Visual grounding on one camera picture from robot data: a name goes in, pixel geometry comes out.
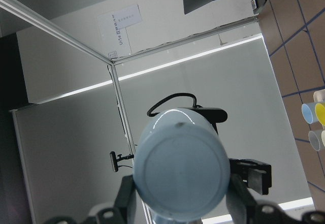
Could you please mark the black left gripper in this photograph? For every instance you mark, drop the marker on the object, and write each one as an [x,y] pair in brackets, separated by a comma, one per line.
[255,174]

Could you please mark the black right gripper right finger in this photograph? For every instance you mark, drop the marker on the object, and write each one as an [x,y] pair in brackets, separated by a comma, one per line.
[239,201]

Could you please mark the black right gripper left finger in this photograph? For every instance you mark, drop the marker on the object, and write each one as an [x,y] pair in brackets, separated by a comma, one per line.
[126,197]

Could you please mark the light blue ikea cup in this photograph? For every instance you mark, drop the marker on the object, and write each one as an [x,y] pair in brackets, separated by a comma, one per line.
[181,169]

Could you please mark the grey plastic cup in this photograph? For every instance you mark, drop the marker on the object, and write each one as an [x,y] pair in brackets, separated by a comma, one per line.
[315,139]

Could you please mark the pale green plastic cup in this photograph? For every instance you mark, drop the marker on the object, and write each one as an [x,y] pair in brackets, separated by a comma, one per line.
[323,137]

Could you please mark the blue plastic cup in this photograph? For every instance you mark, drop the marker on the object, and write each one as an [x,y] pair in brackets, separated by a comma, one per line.
[308,112]

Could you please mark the yellow plastic cup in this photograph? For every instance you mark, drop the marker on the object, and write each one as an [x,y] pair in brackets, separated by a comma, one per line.
[320,112]

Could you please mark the cream plastic tray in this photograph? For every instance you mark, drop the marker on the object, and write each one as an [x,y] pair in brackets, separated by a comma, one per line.
[319,96]

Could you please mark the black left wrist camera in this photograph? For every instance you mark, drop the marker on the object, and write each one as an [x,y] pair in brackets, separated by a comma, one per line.
[213,115]

